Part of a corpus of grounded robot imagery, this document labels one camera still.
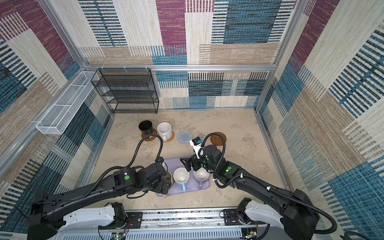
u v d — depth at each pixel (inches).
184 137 41.3
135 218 29.5
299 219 15.9
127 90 42.7
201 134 41.4
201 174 34.3
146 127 39.0
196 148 26.5
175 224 28.7
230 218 28.7
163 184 25.6
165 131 40.2
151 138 40.1
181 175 33.5
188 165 26.7
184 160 26.6
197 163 26.6
